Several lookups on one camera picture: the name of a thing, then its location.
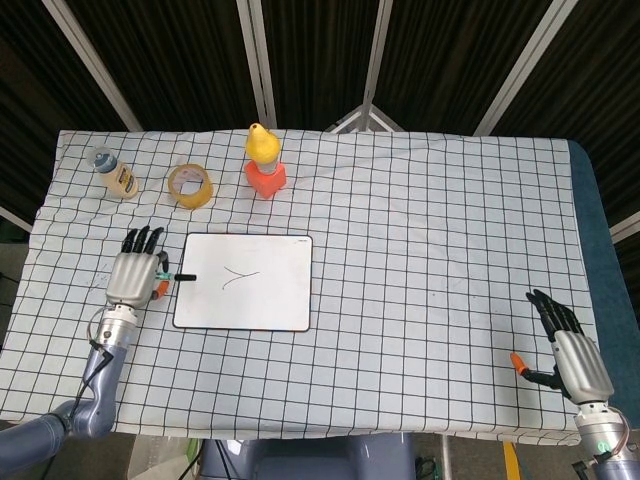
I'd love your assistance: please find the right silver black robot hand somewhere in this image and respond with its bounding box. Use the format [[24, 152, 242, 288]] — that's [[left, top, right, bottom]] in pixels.
[[509, 288, 616, 405]]

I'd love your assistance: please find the beige squeeze bottle grey cap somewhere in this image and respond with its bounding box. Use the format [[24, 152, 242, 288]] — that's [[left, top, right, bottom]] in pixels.
[[87, 145, 140, 201]]

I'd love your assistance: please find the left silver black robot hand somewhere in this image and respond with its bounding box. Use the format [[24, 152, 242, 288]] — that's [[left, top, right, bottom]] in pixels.
[[106, 225, 174, 307]]

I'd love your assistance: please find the white dry-erase board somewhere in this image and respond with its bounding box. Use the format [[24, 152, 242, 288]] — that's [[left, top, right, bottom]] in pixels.
[[172, 232, 314, 333]]

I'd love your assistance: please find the aluminium partition frame post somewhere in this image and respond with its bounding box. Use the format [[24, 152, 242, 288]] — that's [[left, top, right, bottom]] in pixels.
[[472, 0, 579, 136], [42, 0, 144, 131], [235, 0, 279, 131], [357, 0, 396, 109]]

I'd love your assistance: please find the dark blue table pad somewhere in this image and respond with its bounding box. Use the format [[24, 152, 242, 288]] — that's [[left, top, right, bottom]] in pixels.
[[567, 139, 640, 406]]

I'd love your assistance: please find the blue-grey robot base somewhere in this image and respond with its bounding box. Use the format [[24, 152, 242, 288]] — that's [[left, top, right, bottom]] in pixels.
[[199, 432, 417, 480]]

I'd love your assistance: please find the yellow toy pear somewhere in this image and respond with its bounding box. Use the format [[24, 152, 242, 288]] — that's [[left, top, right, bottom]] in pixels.
[[244, 122, 282, 164]]

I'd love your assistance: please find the white black checked tablecloth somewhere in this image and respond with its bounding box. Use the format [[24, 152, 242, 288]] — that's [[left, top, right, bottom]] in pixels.
[[0, 128, 596, 447]]

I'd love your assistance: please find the yellow strip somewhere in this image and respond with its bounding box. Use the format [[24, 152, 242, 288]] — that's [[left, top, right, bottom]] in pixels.
[[502, 442, 519, 480]]

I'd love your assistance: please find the clear yellowish tape roll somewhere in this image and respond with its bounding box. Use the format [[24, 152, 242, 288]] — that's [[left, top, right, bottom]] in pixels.
[[167, 163, 215, 210]]

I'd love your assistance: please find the triangular aluminium partition foot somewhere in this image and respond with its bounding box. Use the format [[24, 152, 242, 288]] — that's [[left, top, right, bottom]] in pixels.
[[324, 104, 407, 134]]

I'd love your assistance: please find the orange block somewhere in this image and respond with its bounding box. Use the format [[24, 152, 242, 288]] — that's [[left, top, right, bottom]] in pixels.
[[243, 159, 288, 200]]

